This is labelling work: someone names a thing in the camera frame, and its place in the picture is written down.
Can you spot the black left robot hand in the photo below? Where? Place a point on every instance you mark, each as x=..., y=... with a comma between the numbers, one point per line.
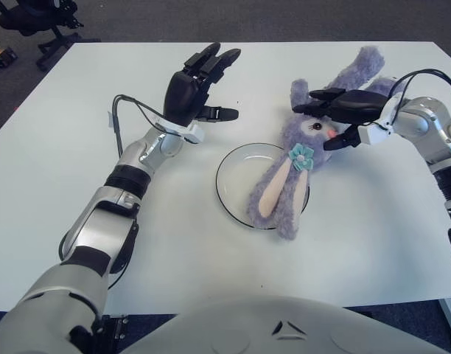
x=183, y=96

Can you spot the white right wrist sensor box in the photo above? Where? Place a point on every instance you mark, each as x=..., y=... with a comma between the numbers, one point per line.
x=373, y=134

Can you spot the small cardboard box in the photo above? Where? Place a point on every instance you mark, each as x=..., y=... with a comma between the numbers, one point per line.
x=2, y=55

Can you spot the white left wrist sensor box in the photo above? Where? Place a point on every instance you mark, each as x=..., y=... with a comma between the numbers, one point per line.
x=194, y=133

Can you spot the white plate with black rim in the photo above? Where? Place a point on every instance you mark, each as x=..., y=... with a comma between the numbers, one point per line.
x=236, y=180

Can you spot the black office chair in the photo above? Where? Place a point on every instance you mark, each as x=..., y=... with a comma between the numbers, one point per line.
x=26, y=18

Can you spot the white wrist sensor box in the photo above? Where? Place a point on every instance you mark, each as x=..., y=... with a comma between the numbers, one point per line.
x=194, y=133
x=373, y=134

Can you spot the purple plush bunny doll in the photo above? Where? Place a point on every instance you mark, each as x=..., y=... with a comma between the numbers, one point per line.
x=284, y=184

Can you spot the grey robot torso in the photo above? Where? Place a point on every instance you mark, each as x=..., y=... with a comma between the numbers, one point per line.
x=247, y=328

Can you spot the grey metal table leg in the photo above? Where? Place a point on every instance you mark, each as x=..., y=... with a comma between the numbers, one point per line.
x=450, y=311

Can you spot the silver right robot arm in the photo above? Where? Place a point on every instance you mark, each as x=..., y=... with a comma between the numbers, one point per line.
x=428, y=125

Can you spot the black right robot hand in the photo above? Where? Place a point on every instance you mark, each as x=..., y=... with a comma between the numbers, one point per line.
x=358, y=105

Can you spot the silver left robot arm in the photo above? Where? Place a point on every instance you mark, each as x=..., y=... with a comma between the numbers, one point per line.
x=100, y=228

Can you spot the black metal bracket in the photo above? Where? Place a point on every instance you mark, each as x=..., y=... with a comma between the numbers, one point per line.
x=119, y=328

